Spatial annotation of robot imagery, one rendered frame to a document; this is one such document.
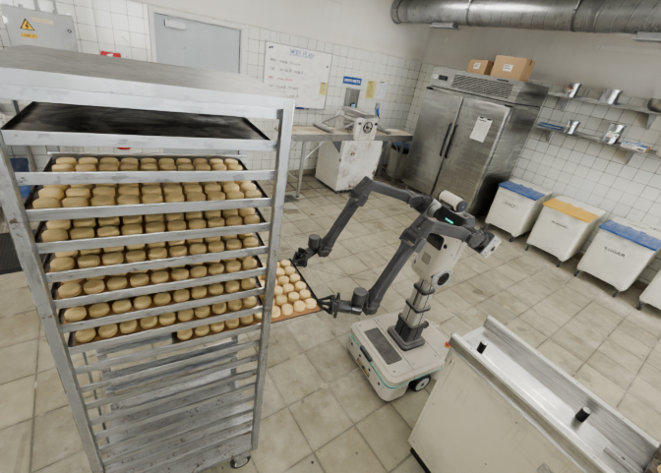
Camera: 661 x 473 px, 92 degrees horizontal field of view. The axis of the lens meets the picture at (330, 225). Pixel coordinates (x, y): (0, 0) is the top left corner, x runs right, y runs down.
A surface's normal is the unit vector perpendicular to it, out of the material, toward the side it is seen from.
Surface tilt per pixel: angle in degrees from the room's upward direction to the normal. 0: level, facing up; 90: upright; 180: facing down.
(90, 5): 90
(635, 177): 90
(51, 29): 90
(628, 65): 90
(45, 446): 0
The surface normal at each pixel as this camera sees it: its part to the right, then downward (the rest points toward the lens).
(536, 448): -0.83, 0.13
